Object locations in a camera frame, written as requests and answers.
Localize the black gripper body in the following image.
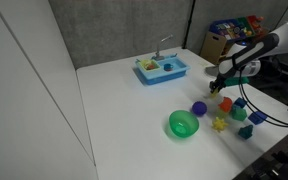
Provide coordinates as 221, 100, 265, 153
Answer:
209, 75, 226, 90

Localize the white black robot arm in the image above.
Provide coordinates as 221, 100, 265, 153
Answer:
209, 22, 288, 94

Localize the orange rubber animal toy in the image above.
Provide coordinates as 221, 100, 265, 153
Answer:
218, 97, 233, 112

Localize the yellow spiky star toy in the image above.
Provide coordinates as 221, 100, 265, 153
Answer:
212, 117, 228, 132

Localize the blue toy sink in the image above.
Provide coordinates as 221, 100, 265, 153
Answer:
135, 55, 190, 85

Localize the green plastic bowl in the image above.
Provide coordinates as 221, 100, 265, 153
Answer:
169, 110, 199, 138

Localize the cardboard toy shelf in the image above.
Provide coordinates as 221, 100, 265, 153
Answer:
200, 15, 268, 65

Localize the teal rubber animal toy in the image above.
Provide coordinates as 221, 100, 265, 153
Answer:
238, 125, 253, 140

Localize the grey toy faucet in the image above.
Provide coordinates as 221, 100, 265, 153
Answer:
152, 34, 174, 61

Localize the purple spiky ball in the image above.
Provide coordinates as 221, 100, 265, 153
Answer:
192, 101, 207, 116

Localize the dark blue soft cube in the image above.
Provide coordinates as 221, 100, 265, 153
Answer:
234, 97, 247, 108

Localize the light green soft block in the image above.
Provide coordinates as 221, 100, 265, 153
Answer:
216, 109, 229, 119

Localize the green soft cube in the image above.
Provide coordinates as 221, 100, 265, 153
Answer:
231, 106, 247, 121

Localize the blue soft block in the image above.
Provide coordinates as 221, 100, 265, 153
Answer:
248, 111, 267, 125

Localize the blue cup in sink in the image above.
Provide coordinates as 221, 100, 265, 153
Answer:
164, 63, 173, 71

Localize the yellow-green sink basket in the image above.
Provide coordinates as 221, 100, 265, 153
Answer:
140, 60, 160, 71

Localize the black tripod pole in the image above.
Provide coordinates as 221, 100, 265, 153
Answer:
182, 0, 196, 49

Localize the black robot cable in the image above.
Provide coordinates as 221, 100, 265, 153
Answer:
231, 53, 288, 129

